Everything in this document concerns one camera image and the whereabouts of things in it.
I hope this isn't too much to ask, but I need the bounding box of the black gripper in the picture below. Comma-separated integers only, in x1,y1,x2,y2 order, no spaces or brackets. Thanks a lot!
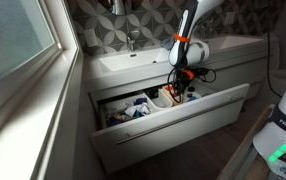
173,68,198,99

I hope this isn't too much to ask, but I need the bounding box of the wooden box orange inside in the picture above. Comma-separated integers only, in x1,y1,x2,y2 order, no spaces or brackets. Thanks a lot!
162,84,177,96

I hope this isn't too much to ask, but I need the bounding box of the white curved drawer divider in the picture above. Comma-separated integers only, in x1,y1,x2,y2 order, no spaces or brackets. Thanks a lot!
144,88,174,110

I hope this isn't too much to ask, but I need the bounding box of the white open vanity drawer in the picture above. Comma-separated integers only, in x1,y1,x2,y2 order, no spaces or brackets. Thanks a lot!
89,78,251,174

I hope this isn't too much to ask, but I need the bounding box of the white rectangular sink basin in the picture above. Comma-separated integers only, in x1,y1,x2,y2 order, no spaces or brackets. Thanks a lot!
98,47,174,73
204,34,264,52

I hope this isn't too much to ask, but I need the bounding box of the white closed vanity drawer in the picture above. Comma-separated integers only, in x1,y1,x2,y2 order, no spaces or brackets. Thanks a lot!
201,53,276,93

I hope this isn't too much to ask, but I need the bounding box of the chrome sink faucet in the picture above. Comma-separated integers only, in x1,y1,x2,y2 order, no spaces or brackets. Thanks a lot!
126,29,141,53
201,17,217,38

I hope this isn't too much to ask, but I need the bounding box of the dark blue small item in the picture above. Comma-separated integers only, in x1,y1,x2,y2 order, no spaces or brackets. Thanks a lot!
133,97,148,106

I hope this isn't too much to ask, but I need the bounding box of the crumpled blue grey cloth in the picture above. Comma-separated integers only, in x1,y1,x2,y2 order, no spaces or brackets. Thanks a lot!
160,35,176,51

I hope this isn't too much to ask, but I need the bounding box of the white vanity counter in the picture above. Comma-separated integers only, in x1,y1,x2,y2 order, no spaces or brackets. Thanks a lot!
82,33,281,93

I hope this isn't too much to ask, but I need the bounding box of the wooden robot platform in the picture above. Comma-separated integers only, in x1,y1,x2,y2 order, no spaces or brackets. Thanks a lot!
216,104,277,180

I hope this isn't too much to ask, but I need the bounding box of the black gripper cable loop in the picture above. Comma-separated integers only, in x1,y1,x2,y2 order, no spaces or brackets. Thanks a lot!
166,59,217,104

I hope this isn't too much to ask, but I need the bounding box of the long black cable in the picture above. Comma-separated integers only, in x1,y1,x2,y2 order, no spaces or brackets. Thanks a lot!
266,0,283,98

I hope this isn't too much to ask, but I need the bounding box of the white wall outlet plate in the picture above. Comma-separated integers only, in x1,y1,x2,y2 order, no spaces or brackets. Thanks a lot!
83,28,100,48

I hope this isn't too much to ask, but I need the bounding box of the round wall mirror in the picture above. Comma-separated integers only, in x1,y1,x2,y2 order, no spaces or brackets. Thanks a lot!
99,0,137,16

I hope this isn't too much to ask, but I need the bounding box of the frosted window with white frame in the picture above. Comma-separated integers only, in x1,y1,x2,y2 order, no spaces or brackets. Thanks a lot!
0,0,64,93

